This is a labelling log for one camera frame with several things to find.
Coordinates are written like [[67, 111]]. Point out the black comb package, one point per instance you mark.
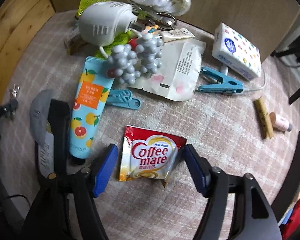
[[49, 127]]

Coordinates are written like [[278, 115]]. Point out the teal plastic clip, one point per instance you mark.
[[123, 98]]

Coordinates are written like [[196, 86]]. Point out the Coffee mate sachet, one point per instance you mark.
[[149, 154]]

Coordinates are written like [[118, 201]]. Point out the fruit print hand cream tube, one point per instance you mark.
[[90, 99]]

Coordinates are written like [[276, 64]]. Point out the blue clothespin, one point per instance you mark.
[[224, 84]]

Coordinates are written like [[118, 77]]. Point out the grey bead massager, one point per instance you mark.
[[128, 63]]

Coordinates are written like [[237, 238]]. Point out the tape roll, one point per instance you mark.
[[179, 7]]

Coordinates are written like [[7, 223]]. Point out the green plastic wrapper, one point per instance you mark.
[[120, 39]]

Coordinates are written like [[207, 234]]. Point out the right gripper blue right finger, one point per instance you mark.
[[252, 218]]

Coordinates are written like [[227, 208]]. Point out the wooden clothespin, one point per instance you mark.
[[264, 118]]

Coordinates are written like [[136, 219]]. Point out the pine wood board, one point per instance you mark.
[[20, 21]]

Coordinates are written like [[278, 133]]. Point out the pink small bottle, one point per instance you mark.
[[280, 123]]

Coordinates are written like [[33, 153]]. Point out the white printed sachet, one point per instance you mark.
[[176, 79]]

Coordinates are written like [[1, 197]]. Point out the small cream tube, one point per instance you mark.
[[176, 34]]

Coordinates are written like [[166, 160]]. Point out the white electric device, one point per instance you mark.
[[101, 22]]

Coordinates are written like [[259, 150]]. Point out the red pouch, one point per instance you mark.
[[293, 222]]

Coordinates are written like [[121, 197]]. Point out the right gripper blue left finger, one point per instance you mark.
[[48, 217]]

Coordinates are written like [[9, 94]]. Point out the black storage box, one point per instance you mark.
[[290, 185]]

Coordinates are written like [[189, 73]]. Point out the white tissue pack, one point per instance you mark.
[[235, 51]]

